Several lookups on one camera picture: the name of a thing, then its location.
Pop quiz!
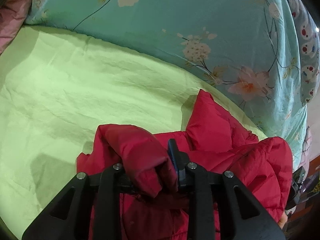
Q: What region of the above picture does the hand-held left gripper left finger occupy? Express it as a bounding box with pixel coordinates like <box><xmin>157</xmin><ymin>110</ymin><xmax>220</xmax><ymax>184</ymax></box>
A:
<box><xmin>21</xmin><ymin>164</ymin><xmax>135</xmax><ymax>240</ymax></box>

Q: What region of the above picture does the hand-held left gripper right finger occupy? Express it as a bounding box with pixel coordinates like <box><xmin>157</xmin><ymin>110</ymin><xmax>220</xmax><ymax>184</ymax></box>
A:
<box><xmin>167</xmin><ymin>139</ymin><xmax>285</xmax><ymax>240</ymax></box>

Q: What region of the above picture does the red puffer jacket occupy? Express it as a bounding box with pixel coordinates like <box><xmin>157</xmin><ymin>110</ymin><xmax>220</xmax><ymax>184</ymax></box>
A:
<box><xmin>76</xmin><ymin>89</ymin><xmax>293</xmax><ymax>240</ymax></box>

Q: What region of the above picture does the light green bed sheet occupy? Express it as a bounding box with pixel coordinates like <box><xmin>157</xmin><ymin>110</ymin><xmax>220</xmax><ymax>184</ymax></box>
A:
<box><xmin>0</xmin><ymin>24</ymin><xmax>268</xmax><ymax>240</ymax></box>

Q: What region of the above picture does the bear print pillow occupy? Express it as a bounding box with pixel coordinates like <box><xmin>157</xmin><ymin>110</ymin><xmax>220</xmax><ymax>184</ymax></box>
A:
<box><xmin>277</xmin><ymin>0</ymin><xmax>320</xmax><ymax>104</ymax></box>

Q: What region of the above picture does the teal floral quilt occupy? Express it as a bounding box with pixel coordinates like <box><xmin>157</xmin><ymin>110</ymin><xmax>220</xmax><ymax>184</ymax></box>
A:
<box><xmin>25</xmin><ymin>0</ymin><xmax>308</xmax><ymax>173</ymax></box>

